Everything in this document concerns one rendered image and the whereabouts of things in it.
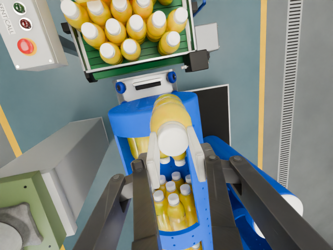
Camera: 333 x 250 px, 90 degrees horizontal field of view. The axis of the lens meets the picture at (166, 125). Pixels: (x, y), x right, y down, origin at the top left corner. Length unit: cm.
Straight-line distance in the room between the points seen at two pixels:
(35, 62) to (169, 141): 47
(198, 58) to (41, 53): 48
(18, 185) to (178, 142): 68
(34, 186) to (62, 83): 114
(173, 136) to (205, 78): 157
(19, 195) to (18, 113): 123
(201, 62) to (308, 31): 184
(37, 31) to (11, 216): 61
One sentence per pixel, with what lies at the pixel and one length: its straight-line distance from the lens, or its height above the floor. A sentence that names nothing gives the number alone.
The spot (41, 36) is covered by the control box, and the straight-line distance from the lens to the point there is 59.
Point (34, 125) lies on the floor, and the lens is 193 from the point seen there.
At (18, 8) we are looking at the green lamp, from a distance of 61.
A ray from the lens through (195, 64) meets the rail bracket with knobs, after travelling 66.
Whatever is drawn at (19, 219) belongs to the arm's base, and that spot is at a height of 108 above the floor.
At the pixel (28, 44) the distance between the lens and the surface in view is 59.
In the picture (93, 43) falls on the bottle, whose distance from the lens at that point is 61.
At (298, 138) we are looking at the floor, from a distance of 260.
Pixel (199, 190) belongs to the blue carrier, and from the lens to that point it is 56.
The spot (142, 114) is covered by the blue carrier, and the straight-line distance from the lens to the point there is 41.
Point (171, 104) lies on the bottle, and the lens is 25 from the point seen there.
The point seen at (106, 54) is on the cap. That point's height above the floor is 108.
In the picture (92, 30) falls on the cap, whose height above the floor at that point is 108.
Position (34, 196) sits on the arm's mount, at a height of 106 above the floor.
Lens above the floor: 163
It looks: 72 degrees down
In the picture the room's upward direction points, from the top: 150 degrees clockwise
